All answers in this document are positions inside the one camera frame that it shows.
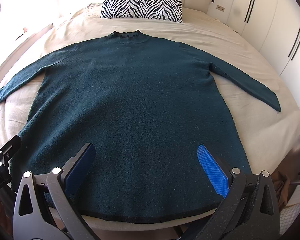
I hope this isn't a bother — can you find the dark green knit sweater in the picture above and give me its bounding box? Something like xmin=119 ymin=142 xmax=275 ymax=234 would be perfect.
xmin=0 ymin=31 xmax=281 ymax=224

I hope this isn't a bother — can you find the beige bed cover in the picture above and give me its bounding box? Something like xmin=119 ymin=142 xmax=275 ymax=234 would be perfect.
xmin=0 ymin=8 xmax=300 ymax=231

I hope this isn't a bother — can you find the wall power socket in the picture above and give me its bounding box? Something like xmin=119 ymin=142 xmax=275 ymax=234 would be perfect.
xmin=217 ymin=5 xmax=225 ymax=11

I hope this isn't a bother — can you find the zebra print pillow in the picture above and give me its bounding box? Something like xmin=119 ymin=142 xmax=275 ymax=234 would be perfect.
xmin=101 ymin=0 xmax=183 ymax=23

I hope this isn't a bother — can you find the white wardrobe with black handles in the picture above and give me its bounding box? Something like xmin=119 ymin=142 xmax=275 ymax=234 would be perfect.
xmin=210 ymin=0 xmax=300 ymax=111

